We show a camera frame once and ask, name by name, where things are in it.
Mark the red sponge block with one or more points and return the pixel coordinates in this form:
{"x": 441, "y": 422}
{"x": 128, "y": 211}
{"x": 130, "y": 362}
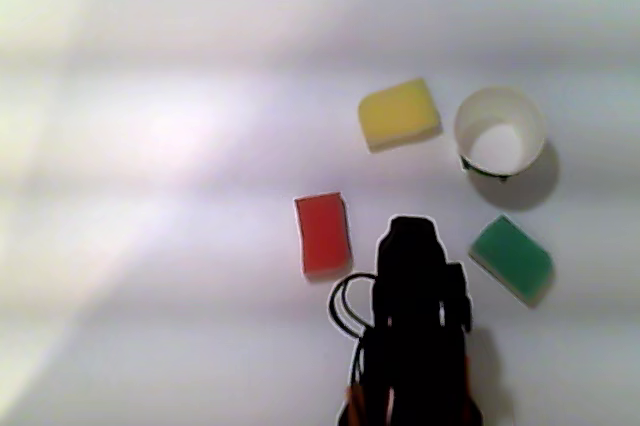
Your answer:
{"x": 324, "y": 236}

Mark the green sponge block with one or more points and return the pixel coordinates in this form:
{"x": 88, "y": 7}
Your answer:
{"x": 512, "y": 258}

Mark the yellow sponge block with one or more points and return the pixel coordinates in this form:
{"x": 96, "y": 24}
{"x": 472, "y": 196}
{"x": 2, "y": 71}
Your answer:
{"x": 397, "y": 113}

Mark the white paper cup green tape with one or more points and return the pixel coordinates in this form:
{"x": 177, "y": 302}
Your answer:
{"x": 500, "y": 146}

